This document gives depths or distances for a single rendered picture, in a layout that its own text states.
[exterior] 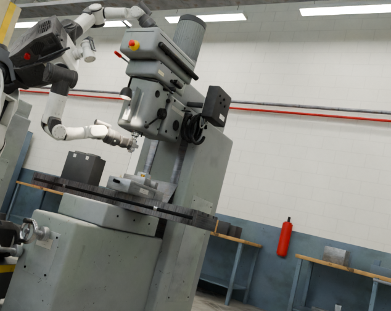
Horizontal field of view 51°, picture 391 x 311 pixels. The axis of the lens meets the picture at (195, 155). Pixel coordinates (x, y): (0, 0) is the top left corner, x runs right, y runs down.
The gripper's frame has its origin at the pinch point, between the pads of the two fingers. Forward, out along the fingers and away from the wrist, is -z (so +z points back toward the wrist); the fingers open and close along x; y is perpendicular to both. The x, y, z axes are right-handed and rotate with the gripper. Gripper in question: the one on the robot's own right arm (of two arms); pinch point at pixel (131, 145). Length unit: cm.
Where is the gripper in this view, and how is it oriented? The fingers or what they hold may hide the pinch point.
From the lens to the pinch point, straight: 250.7
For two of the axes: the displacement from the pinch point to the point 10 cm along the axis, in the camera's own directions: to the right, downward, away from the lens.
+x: -6.2, -0.2, 7.8
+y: -2.6, 9.5, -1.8
